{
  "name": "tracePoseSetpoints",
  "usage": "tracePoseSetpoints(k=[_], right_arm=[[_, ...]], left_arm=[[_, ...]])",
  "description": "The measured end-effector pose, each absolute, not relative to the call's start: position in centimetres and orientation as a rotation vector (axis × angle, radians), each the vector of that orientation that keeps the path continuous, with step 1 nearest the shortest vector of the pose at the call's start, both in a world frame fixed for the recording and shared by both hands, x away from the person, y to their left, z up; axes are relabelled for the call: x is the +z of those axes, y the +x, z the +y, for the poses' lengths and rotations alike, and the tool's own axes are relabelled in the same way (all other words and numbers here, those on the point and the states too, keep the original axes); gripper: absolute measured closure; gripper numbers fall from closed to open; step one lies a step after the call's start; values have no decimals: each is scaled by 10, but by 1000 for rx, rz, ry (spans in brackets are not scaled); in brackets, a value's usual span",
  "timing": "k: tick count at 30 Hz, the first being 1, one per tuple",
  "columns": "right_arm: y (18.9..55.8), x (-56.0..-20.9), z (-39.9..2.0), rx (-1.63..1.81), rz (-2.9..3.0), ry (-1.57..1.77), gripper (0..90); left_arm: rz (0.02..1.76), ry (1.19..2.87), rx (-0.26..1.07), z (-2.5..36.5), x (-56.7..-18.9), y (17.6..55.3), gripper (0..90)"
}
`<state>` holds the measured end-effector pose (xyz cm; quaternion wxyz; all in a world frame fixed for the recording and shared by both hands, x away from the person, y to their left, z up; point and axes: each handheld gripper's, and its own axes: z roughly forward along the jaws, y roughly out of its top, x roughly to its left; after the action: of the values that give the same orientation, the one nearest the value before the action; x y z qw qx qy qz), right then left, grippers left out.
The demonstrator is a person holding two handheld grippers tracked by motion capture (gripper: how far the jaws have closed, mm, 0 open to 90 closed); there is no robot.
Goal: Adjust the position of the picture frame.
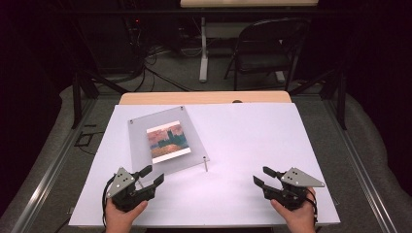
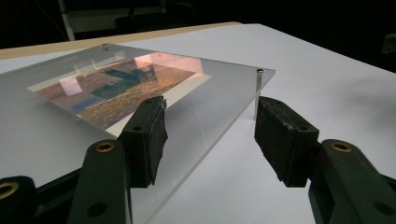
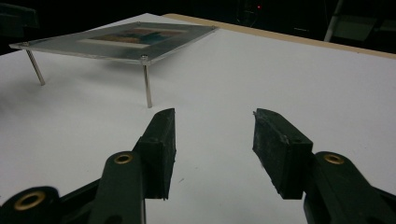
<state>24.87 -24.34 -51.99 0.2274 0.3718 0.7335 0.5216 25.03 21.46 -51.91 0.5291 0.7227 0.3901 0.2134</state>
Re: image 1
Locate black folding chair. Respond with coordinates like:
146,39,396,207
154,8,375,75
223,17,312,92

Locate white board mat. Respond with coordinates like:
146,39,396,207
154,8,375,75
68,102,341,227

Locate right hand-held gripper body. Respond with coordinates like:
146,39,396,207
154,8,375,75
261,166,326,212

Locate person's right hand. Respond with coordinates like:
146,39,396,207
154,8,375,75
270,187,317,230

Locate person's left hand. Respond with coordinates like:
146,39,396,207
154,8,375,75
105,197,150,230

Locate black metal stand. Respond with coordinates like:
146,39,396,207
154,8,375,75
71,70,130,130
289,64,348,131

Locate clear acrylic photo frame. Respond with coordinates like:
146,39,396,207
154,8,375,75
126,106,211,189

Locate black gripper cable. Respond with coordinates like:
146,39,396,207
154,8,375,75
304,187,320,225
101,176,117,228

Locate light desk top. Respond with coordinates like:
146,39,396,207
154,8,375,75
180,0,320,9

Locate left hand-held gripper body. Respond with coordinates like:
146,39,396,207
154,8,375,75
106,166,157,214

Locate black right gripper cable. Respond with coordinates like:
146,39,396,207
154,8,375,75
304,187,320,225

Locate light wooden table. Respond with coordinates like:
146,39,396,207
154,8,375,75
119,90,292,105

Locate painting print card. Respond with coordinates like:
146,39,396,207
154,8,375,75
146,120,192,165

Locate aluminium floor rail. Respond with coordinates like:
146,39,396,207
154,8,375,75
324,96,392,233
9,96,98,233

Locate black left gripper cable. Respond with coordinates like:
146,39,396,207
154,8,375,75
101,176,117,228

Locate black floor cables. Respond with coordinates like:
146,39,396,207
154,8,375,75
127,45,195,93

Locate white desk leg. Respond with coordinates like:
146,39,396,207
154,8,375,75
198,17,209,83

